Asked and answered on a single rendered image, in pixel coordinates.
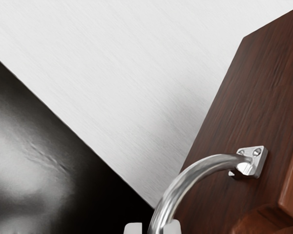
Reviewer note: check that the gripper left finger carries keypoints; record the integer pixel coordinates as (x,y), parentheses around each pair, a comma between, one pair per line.
(132,229)

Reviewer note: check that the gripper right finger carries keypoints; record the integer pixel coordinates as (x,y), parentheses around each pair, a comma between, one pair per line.
(173,228)

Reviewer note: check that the dark wood cabinet door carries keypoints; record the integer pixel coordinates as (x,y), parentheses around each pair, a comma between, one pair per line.
(254,102)

